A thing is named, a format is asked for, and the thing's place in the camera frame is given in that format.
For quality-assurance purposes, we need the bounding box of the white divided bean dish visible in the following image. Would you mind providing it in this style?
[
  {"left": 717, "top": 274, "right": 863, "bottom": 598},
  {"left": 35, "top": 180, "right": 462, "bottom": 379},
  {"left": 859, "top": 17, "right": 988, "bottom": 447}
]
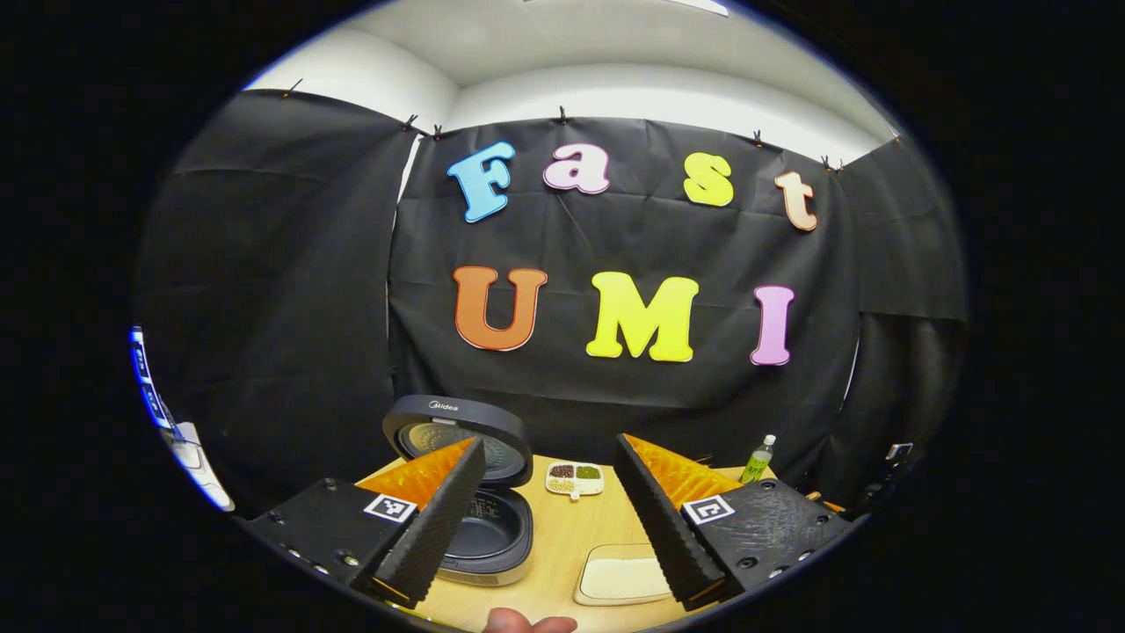
[{"left": 545, "top": 462, "right": 606, "bottom": 500}]

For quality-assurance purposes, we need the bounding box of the clear rice container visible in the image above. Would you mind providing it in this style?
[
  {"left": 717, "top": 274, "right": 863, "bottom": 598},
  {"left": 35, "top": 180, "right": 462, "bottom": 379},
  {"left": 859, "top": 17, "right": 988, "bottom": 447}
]
[{"left": 574, "top": 543, "right": 673, "bottom": 608}]

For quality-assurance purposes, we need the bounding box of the green drink bottle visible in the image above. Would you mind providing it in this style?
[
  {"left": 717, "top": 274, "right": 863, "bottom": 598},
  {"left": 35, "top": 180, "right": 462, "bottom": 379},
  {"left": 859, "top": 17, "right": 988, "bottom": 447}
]
[{"left": 740, "top": 434, "right": 777, "bottom": 484}]

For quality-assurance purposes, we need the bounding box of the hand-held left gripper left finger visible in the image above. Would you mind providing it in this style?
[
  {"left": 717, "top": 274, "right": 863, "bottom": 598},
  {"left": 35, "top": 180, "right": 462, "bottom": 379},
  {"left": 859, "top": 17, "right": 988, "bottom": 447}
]
[{"left": 246, "top": 437, "right": 487, "bottom": 608}]

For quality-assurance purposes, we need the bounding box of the black and cream rice cooker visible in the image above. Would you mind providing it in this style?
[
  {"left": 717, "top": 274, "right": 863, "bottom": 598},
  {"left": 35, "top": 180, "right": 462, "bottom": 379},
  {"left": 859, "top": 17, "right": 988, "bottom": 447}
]
[{"left": 382, "top": 395, "right": 534, "bottom": 587}]

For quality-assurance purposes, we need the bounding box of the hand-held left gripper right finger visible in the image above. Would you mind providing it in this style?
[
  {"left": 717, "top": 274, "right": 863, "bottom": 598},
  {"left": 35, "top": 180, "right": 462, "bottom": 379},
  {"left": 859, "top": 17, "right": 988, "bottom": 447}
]
[{"left": 615, "top": 433, "right": 853, "bottom": 609}]

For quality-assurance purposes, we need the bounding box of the white rice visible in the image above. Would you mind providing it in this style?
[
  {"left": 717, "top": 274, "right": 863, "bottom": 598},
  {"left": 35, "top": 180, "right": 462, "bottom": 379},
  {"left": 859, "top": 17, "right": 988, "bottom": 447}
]
[{"left": 584, "top": 556, "right": 669, "bottom": 600}]

